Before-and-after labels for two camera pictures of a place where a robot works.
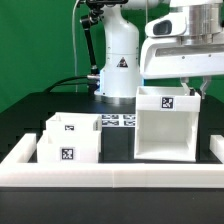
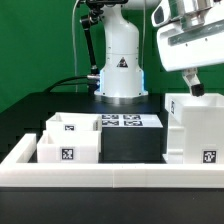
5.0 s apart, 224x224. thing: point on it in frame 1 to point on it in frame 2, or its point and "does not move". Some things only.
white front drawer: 69,146 does not move
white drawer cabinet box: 166,123 to 195,128
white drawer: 74,121 does not move
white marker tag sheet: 118,120 does not move
